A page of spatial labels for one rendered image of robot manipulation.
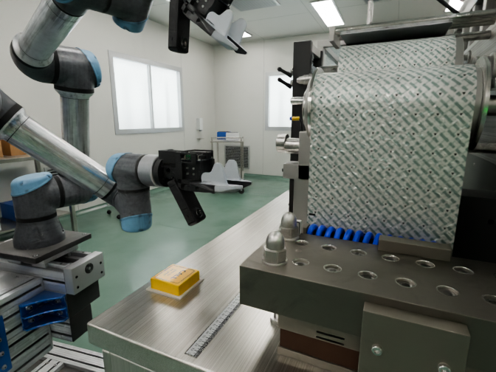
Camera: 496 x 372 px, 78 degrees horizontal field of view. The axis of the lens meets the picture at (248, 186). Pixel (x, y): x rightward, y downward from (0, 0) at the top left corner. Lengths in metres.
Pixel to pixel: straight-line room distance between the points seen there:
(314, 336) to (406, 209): 0.25
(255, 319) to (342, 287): 0.20
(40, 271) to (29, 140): 0.51
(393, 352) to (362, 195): 0.26
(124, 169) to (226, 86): 6.33
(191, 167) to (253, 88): 6.10
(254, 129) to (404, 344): 6.40
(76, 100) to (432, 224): 1.04
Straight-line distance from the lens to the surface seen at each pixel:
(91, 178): 0.88
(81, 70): 1.14
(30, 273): 1.27
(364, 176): 0.56
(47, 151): 0.87
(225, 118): 7.00
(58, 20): 0.87
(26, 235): 1.22
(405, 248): 0.52
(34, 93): 4.31
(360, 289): 0.41
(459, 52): 0.82
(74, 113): 1.17
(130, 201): 0.78
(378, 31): 0.88
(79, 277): 1.16
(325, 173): 0.56
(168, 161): 0.70
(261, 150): 6.64
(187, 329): 0.55
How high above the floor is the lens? 1.23
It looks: 12 degrees down
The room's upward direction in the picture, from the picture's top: straight up
